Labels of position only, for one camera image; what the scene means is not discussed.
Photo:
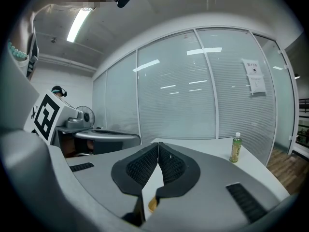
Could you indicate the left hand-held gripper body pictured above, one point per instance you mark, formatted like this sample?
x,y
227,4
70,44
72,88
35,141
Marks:
x,y
47,117

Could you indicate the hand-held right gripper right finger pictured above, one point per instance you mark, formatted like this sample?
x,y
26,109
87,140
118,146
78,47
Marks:
x,y
217,178

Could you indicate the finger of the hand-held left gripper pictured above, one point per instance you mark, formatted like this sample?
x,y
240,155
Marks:
x,y
108,136

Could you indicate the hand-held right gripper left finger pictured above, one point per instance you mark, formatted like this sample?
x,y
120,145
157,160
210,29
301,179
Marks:
x,y
101,168

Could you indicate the black standing fan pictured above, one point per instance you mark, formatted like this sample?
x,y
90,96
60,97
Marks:
x,y
88,116

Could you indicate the green tea bottle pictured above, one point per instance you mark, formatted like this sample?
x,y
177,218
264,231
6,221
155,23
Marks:
x,y
235,151

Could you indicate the person's white printed shirt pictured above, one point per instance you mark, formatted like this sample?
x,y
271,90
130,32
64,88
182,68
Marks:
x,y
14,93

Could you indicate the person's neck and chest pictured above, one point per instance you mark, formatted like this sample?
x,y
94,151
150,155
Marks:
x,y
23,28

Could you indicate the ceiling light strip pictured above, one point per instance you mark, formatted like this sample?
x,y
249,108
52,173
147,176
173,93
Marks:
x,y
78,24

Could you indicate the paper notice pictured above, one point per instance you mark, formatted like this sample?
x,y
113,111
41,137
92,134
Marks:
x,y
254,78

